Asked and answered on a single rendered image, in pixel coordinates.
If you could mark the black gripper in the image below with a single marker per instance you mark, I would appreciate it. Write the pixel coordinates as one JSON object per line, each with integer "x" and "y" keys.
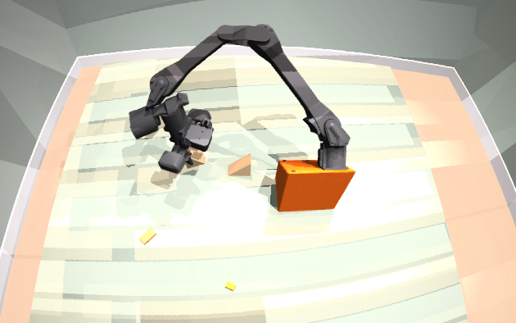
{"x": 174, "y": 161}

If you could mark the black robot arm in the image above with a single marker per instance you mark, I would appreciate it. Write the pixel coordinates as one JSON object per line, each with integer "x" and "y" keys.
{"x": 262, "y": 40}

